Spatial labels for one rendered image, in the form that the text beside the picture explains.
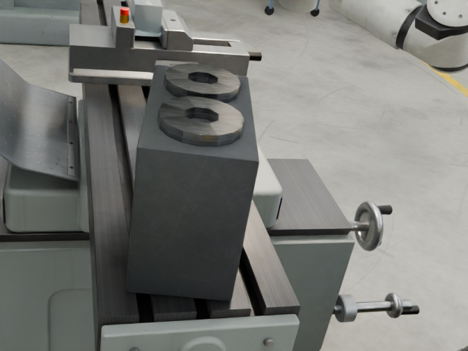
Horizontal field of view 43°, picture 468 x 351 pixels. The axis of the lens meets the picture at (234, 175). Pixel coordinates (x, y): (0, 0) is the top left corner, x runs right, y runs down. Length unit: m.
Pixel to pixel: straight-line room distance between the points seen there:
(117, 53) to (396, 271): 1.62
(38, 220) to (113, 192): 0.26
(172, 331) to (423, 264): 1.97
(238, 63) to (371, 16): 0.37
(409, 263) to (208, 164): 2.01
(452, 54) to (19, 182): 0.71
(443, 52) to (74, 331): 0.84
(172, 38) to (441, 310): 1.58
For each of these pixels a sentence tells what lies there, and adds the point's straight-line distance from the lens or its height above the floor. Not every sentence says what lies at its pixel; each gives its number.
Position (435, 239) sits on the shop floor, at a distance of 2.75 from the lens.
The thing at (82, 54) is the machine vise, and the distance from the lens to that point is 1.16.
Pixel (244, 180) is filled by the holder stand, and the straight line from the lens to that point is 0.59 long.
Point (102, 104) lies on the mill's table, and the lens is 1.09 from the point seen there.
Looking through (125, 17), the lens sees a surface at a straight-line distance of 1.16.
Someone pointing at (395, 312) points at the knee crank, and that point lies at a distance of 1.41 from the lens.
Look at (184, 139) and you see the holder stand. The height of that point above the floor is 1.15.
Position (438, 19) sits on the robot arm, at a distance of 0.87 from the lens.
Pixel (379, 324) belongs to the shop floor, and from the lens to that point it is 2.21.
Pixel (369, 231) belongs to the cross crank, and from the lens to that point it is 1.43.
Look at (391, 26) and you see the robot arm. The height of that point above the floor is 1.21.
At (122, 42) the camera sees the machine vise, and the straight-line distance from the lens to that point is 1.15.
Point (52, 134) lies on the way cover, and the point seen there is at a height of 0.90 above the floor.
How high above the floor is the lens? 1.43
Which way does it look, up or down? 31 degrees down
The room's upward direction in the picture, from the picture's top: 10 degrees clockwise
